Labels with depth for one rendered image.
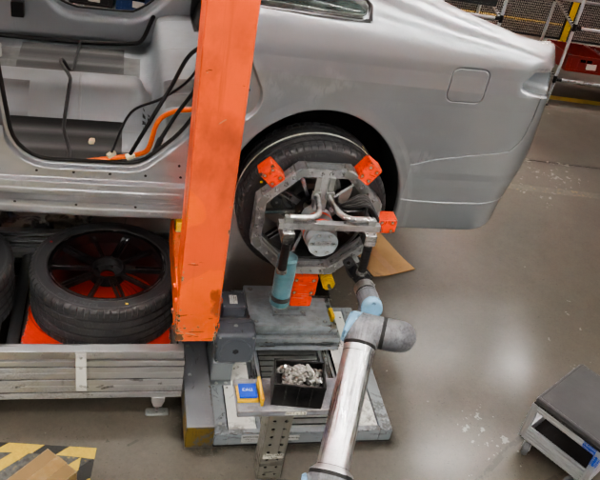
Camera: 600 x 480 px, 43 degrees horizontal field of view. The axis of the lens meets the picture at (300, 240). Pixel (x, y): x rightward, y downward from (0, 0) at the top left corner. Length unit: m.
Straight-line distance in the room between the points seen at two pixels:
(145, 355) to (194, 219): 0.76
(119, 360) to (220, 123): 1.19
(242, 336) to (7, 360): 0.95
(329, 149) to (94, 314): 1.17
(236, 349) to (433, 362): 1.17
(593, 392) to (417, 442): 0.82
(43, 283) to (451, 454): 1.94
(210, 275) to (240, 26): 0.96
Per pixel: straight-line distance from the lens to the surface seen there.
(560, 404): 3.61
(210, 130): 2.54
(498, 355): 4.25
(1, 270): 3.46
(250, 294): 3.81
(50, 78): 4.03
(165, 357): 3.26
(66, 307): 3.27
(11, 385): 3.38
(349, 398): 2.65
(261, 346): 3.70
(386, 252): 4.71
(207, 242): 2.78
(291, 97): 3.11
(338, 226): 3.06
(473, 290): 4.64
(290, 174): 3.12
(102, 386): 3.36
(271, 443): 3.17
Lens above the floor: 2.63
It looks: 35 degrees down
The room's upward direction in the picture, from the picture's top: 11 degrees clockwise
